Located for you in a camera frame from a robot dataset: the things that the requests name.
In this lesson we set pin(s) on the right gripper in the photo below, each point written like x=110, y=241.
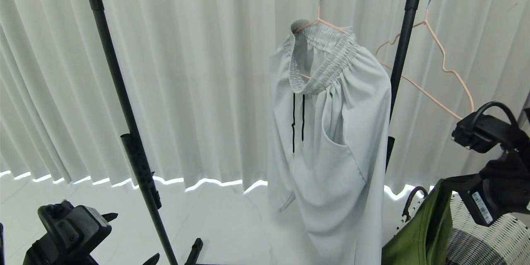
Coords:
x=509, y=190

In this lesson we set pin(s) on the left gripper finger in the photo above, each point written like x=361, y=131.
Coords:
x=152, y=260
x=109, y=217

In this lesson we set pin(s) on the green garment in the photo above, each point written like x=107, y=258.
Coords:
x=422, y=232

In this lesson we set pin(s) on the pink clothes hanger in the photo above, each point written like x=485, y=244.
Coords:
x=319, y=12
x=444, y=66

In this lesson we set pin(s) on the pale grey shorts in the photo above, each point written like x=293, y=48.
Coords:
x=331, y=174

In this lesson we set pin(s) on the white laundry basket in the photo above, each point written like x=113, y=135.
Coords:
x=488, y=240

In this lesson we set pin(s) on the white curtain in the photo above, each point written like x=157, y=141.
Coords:
x=207, y=70

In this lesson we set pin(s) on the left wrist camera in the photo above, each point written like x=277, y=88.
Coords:
x=74, y=227

